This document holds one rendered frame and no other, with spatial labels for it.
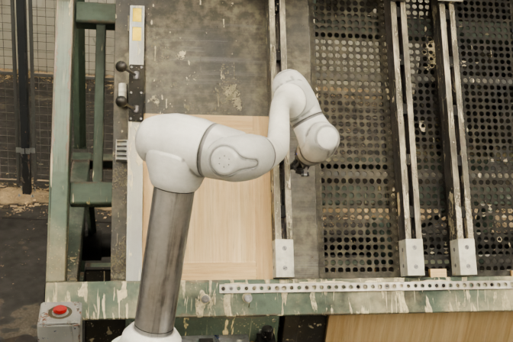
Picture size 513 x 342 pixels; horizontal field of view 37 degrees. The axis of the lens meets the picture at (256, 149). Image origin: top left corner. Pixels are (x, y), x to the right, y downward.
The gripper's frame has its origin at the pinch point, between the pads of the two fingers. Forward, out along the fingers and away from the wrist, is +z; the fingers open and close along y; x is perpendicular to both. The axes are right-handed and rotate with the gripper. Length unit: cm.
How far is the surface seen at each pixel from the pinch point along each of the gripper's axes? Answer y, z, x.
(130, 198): -11, 4, 55
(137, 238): -24, 4, 53
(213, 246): -26.8, 6.8, 27.6
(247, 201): -11.2, 6.8, 15.6
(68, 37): 44, 3, 77
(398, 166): 0.9, 4.3, -38.1
